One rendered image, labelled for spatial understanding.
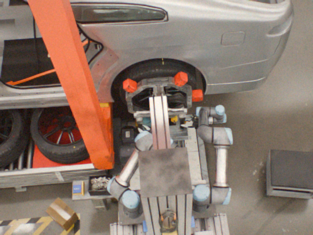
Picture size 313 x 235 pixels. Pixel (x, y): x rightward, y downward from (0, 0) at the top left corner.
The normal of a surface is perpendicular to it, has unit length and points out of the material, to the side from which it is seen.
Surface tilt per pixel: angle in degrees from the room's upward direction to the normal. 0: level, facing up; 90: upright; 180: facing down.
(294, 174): 0
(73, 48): 90
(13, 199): 0
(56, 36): 90
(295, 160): 0
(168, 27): 78
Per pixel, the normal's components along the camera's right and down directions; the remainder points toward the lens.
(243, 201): -0.05, -0.50
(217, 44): 0.07, 0.86
